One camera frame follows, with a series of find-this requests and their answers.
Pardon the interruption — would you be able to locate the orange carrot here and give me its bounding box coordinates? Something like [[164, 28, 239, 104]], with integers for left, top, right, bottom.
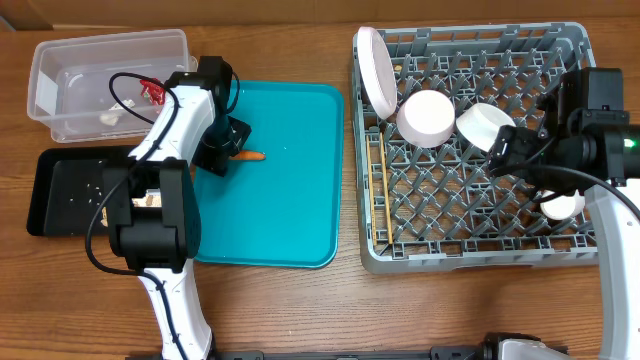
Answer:
[[232, 150, 266, 161]]

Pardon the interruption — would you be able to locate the white bowl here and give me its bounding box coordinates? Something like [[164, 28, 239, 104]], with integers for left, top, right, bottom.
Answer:
[[456, 103, 515, 152]]

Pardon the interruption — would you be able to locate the white cup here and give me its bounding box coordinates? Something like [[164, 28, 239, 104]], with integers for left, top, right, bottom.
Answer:
[[540, 191, 585, 221]]

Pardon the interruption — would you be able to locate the red snack wrapper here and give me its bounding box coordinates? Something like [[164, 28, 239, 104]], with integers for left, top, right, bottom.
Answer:
[[140, 80, 165, 106]]

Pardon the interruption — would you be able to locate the peanut pile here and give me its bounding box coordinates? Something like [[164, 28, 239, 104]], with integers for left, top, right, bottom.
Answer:
[[69, 182, 164, 229]]

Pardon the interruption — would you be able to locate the white tissue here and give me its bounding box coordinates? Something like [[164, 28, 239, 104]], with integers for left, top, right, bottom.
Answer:
[[99, 99, 135, 127]]

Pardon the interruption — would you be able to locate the wooden chopstick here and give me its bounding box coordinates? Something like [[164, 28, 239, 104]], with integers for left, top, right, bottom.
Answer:
[[378, 132, 393, 246], [365, 136, 378, 248]]

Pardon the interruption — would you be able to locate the white plate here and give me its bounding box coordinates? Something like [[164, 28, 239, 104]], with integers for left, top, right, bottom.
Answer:
[[356, 26, 398, 119]]

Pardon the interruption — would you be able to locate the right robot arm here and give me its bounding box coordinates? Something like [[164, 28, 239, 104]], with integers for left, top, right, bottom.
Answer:
[[488, 67, 639, 359]]

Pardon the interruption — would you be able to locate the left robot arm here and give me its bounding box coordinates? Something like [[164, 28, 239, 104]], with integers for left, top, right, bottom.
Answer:
[[101, 70, 251, 359]]

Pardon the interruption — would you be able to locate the grey dishwasher rack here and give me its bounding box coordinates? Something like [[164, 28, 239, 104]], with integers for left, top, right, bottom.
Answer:
[[352, 22, 602, 273]]

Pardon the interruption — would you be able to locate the teal serving tray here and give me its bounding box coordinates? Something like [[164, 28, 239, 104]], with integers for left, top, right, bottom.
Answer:
[[194, 80, 345, 268]]

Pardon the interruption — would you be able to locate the clear plastic bin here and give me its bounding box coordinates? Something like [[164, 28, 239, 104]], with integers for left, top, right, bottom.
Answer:
[[27, 29, 197, 143]]

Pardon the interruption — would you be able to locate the black plastic tray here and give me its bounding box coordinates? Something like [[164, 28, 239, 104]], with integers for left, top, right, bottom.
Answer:
[[26, 145, 133, 236]]

